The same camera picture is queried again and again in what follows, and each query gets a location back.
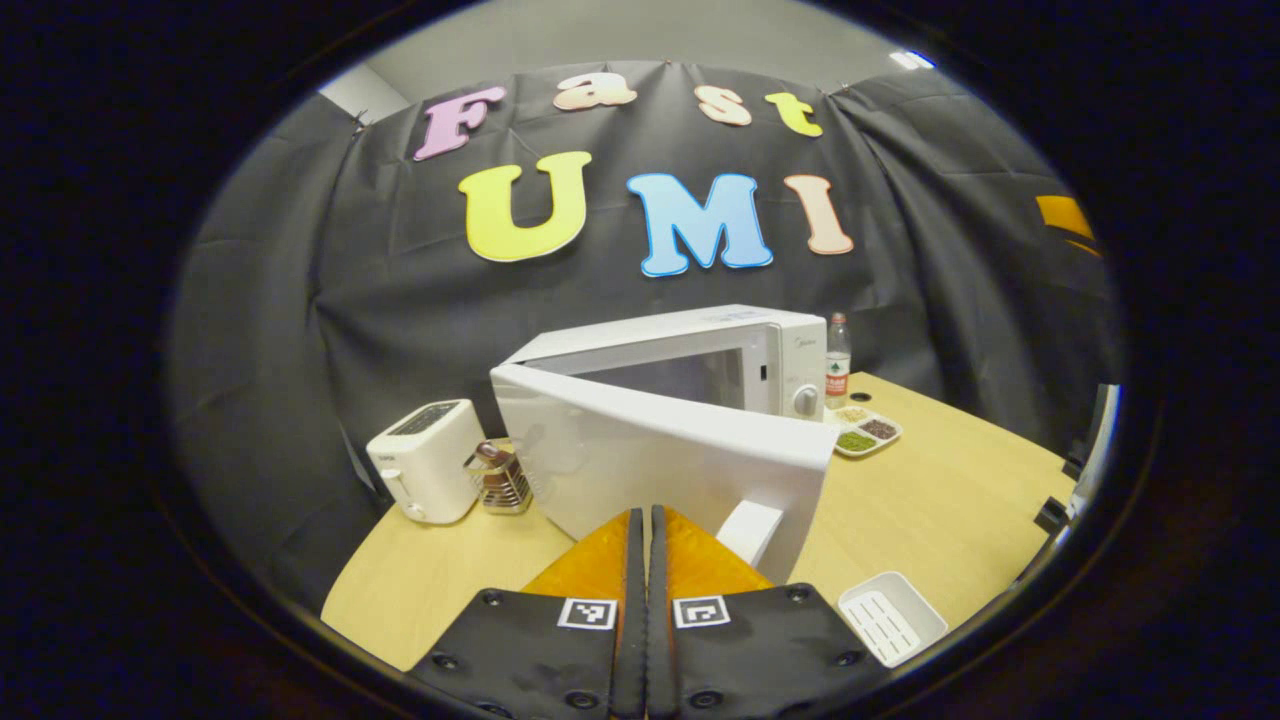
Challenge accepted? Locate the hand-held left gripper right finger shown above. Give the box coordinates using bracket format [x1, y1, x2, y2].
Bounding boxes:
[648, 505, 891, 720]

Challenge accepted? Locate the white slotted tray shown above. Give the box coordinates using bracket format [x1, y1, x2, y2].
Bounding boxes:
[838, 571, 949, 669]

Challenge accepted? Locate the black backdrop cloth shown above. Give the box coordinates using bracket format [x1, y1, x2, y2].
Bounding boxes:
[165, 60, 1126, 611]

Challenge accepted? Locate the clear bottle with red label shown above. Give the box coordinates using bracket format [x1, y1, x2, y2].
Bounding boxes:
[825, 312, 853, 409]

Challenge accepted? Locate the white toaster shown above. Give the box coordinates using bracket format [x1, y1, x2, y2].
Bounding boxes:
[366, 399, 488, 525]

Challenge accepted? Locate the white microwave oven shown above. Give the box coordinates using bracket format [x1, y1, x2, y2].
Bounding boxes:
[490, 304, 839, 586]

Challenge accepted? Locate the white divided dish of beans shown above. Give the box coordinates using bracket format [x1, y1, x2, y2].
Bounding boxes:
[828, 404, 903, 459]

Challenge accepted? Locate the small wire basket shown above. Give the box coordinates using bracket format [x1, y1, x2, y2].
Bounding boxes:
[463, 441, 533, 516]

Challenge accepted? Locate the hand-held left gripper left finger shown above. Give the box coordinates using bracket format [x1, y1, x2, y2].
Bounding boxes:
[405, 507, 646, 720]

